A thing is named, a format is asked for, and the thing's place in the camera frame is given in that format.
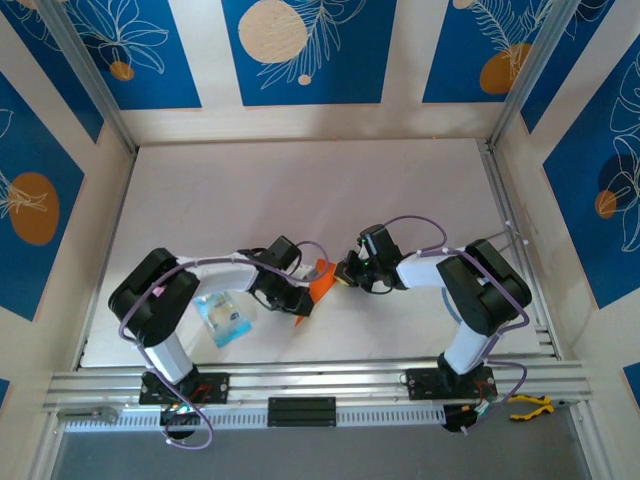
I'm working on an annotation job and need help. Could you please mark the orange paper sheet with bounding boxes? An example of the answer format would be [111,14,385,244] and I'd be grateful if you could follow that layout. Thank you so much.
[293,258,335,329]

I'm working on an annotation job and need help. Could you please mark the blue snack packet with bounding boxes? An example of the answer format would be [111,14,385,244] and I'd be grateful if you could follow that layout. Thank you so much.
[193,292,253,350]

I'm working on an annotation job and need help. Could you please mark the black controller board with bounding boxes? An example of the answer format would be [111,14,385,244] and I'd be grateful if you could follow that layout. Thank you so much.
[159,403,202,427]
[442,403,489,434]

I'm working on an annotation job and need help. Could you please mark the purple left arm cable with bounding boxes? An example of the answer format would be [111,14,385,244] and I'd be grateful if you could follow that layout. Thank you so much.
[117,241,331,450]

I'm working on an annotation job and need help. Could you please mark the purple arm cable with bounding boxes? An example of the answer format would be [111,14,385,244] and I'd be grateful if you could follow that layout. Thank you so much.
[382,214,530,435]
[117,241,331,450]

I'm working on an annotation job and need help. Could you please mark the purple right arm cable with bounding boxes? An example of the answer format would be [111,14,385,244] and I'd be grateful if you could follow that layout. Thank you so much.
[382,214,530,435]

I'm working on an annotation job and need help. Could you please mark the aluminium frame rail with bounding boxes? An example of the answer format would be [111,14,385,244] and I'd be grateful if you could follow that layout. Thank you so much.
[42,359,594,414]

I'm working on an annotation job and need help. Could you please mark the black rail bracket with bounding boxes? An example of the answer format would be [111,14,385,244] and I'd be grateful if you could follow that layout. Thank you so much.
[267,397,337,428]

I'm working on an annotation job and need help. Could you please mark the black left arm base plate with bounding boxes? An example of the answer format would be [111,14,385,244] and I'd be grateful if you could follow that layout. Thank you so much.
[138,372,231,406]

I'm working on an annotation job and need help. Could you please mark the grey slotted cable duct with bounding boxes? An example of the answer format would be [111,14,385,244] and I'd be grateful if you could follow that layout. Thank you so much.
[62,404,446,434]

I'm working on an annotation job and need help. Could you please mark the aluminium side rail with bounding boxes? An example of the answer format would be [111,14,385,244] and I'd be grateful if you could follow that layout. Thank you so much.
[477,139,562,359]

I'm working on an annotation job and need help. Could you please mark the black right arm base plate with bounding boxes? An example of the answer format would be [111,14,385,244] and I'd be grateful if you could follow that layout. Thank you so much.
[405,368,499,401]

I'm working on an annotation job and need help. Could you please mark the aluminium frame post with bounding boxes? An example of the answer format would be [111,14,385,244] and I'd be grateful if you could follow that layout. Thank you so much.
[37,0,139,154]
[487,0,584,149]

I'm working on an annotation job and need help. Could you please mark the yellow handled pliers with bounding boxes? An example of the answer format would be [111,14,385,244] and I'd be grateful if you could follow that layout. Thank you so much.
[507,393,581,421]

